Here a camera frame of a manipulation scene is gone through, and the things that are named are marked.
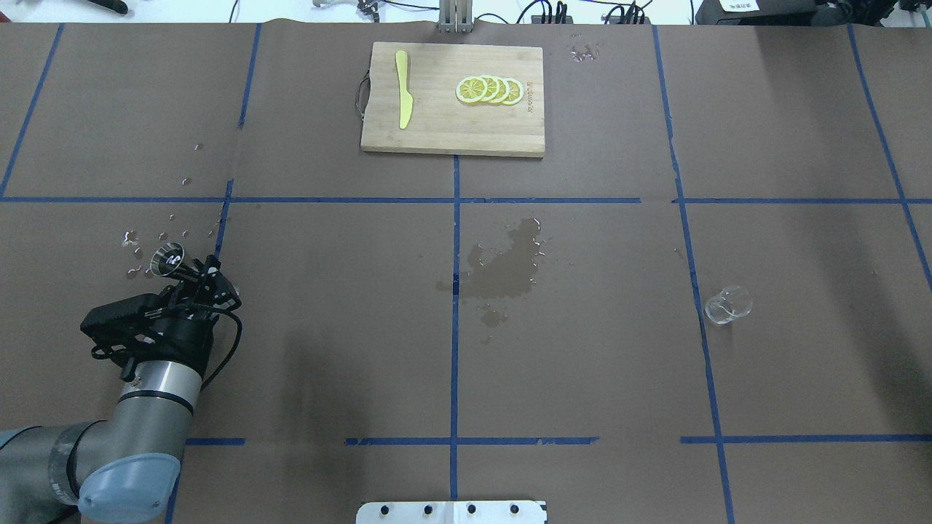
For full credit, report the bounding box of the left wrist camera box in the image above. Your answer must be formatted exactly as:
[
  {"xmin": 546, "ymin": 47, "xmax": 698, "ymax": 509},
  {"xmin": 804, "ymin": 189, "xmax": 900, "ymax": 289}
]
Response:
[{"xmin": 79, "ymin": 294, "xmax": 165, "ymax": 346}]

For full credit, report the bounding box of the clear glass cup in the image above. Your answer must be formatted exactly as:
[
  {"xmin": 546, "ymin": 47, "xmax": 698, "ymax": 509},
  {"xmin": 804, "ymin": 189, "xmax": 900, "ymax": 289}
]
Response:
[{"xmin": 703, "ymin": 285, "xmax": 754, "ymax": 325}]

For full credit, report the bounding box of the yellow plastic knife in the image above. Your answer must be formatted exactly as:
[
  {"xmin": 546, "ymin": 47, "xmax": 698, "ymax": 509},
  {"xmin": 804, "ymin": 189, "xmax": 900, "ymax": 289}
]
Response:
[{"xmin": 394, "ymin": 49, "xmax": 414, "ymax": 130}]

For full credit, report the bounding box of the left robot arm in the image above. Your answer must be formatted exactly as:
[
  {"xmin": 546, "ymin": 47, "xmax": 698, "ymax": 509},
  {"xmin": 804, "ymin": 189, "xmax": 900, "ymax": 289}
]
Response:
[{"xmin": 1, "ymin": 243, "xmax": 244, "ymax": 523}]

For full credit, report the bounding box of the bamboo cutting board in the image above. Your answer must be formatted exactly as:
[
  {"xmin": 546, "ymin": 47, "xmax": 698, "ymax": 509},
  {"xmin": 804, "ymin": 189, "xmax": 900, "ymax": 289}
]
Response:
[{"xmin": 360, "ymin": 41, "xmax": 546, "ymax": 158}]

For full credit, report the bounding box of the steel measuring jigger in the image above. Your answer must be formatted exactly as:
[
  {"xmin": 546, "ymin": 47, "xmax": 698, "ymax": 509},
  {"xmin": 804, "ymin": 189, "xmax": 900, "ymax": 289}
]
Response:
[{"xmin": 149, "ymin": 242, "xmax": 206, "ymax": 283}]

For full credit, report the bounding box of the lemon slice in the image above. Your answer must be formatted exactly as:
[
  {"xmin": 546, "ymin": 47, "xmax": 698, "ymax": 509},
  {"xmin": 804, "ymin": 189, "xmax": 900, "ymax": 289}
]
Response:
[
  {"xmin": 455, "ymin": 76, "xmax": 489, "ymax": 104},
  {"xmin": 490, "ymin": 77, "xmax": 510, "ymax": 104},
  {"xmin": 500, "ymin": 79, "xmax": 525, "ymax": 106},
  {"xmin": 480, "ymin": 74, "xmax": 499, "ymax": 103}
]

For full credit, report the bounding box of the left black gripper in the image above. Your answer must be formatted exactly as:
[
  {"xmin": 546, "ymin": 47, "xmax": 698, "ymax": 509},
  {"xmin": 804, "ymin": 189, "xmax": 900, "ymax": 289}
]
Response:
[{"xmin": 127, "ymin": 255, "xmax": 242, "ymax": 372}]

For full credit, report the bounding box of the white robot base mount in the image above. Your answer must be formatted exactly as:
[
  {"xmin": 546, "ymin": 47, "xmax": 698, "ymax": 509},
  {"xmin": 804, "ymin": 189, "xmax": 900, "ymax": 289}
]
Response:
[{"xmin": 355, "ymin": 500, "xmax": 548, "ymax": 523}]

